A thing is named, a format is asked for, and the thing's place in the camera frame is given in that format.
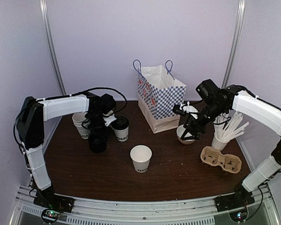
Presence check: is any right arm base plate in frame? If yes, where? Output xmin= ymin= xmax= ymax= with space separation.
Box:
xmin=214 ymin=194 xmax=255 ymax=212

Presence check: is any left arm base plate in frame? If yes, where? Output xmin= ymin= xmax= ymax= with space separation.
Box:
xmin=33 ymin=195 xmax=74 ymax=213

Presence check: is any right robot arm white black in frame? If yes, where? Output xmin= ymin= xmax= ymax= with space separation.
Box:
xmin=172 ymin=79 xmax=281 ymax=207

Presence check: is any right aluminium corner post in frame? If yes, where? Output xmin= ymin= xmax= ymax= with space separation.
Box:
xmin=222 ymin=0 xmax=246 ymax=88

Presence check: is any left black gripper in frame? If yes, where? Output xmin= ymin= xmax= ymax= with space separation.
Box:
xmin=88 ymin=112 xmax=112 ymax=143

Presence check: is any white ceramic bowl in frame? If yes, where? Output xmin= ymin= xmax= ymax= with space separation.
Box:
xmin=176 ymin=127 xmax=195 ymax=145

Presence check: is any aluminium front rail frame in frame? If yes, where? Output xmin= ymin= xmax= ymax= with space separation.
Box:
xmin=10 ymin=182 xmax=281 ymax=225

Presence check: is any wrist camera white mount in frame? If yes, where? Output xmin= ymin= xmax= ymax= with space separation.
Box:
xmin=172 ymin=101 xmax=199 ymax=119
xmin=103 ymin=110 xmax=117 ymax=127

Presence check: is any stack of black cup lids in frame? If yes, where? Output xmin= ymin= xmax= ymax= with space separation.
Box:
xmin=88 ymin=136 xmax=107 ymax=153

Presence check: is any stack of white paper cups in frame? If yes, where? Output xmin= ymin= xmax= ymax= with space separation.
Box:
xmin=72 ymin=112 xmax=90 ymax=140

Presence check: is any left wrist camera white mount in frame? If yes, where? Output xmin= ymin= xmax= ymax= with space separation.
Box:
xmin=103 ymin=110 xmax=117 ymax=127

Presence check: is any white paper coffee cup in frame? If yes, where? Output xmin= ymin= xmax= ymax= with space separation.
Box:
xmin=114 ymin=127 xmax=129 ymax=142

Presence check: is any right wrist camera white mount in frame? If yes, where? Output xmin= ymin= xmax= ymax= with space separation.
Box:
xmin=172 ymin=101 xmax=199 ymax=119

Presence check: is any black plastic cup lid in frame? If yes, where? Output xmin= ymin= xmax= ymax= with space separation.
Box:
xmin=111 ymin=116 xmax=129 ymax=130

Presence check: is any brown cardboard cup carrier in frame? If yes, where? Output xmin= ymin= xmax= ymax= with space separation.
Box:
xmin=200 ymin=146 xmax=242 ymax=174

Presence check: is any checkered paper takeout bag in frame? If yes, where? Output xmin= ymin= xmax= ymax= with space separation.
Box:
xmin=133 ymin=60 xmax=186 ymax=134

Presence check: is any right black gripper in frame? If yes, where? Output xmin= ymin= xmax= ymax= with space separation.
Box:
xmin=181 ymin=101 xmax=227 ymax=141

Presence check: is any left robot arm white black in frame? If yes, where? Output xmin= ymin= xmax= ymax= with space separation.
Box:
xmin=13 ymin=87 xmax=122 ymax=208

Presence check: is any bundle of white wrapped straws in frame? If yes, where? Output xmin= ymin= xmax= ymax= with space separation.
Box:
xmin=213 ymin=112 xmax=250 ymax=143

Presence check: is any white cup holding straws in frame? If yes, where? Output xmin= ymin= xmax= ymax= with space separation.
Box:
xmin=211 ymin=136 xmax=228 ymax=151

